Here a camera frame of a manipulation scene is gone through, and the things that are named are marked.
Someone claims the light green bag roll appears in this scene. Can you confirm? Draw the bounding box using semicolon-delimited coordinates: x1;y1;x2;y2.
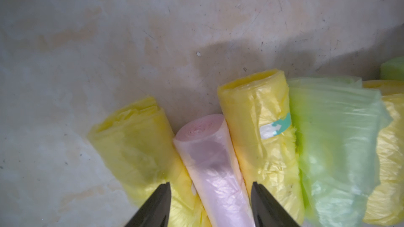
288;77;392;227

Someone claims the green bag roll middle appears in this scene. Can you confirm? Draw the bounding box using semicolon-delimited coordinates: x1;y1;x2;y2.
380;56;404;81

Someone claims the yellow bag roll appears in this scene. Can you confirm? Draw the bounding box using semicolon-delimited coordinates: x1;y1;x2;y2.
363;80;404;227
87;96;211;227
217;69;305;224

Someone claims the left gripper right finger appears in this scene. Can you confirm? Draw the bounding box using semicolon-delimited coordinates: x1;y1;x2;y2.
251;181;299;227

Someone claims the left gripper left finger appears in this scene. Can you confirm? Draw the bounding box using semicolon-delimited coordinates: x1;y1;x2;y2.
125;182;171;227

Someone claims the pink bag roll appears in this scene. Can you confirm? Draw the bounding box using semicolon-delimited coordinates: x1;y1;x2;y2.
174;114;255;227

